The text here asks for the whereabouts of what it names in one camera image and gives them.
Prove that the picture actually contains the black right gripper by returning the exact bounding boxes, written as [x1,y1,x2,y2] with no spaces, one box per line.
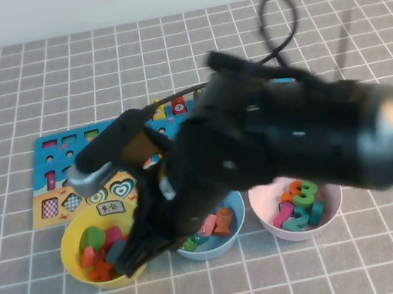
[105,142,218,279]

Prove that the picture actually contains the dark teal wooden square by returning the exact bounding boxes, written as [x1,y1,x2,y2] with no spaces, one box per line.
[102,238,131,267]

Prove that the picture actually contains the paper label on yellow bowl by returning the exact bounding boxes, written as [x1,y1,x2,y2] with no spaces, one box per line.
[95,199,128,218]

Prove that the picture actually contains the yellow plastic bowl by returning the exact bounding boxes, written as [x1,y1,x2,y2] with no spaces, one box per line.
[53,196,157,294]

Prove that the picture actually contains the blue plastic bowl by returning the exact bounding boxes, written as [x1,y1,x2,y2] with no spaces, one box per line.
[167,189,253,266]

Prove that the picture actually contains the colourful wooden puzzle board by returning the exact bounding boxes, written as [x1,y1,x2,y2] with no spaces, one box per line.
[13,75,313,232]

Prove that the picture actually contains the pink plastic bowl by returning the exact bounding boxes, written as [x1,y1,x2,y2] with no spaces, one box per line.
[245,166,350,250]

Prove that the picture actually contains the magenta wooden rectangle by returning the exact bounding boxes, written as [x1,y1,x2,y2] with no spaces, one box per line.
[102,224,125,248]

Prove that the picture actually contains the orange wooden plus sign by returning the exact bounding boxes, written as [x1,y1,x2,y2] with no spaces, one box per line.
[87,256,116,284]

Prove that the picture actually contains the green wooden fish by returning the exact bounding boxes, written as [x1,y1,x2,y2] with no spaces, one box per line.
[179,230,212,254]

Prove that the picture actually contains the green wooden circle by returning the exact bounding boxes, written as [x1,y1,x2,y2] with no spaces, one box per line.
[76,226,107,257]

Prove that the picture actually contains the orange wooden rhombus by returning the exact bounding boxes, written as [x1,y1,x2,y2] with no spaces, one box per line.
[77,245,101,270]

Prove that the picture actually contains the pink wooden fish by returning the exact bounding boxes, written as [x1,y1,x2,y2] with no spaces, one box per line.
[195,214,220,238]

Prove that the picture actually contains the orange wooden fish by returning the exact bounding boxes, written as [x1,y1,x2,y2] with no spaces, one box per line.
[207,205,239,239]

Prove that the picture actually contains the yellow wooden fish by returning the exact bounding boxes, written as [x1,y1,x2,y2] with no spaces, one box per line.
[148,99,167,122]

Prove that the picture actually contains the pink wooden number one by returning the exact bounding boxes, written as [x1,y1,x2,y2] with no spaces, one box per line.
[270,200,299,230]

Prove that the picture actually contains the red wooden fish seven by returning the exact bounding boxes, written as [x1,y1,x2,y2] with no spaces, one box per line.
[169,94,188,116]

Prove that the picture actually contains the orange wooden number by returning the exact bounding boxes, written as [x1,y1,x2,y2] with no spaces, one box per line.
[278,180,306,205]

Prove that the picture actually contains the teal wooden number two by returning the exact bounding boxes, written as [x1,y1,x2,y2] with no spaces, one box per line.
[278,203,313,234]

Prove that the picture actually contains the green wooden number three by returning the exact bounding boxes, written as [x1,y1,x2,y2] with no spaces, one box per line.
[289,178,322,213]

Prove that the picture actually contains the dark teal wooden number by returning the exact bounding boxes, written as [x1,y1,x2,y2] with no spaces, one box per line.
[304,199,329,227]

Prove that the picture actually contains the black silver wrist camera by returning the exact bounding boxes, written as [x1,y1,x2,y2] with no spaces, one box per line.
[57,106,162,201]

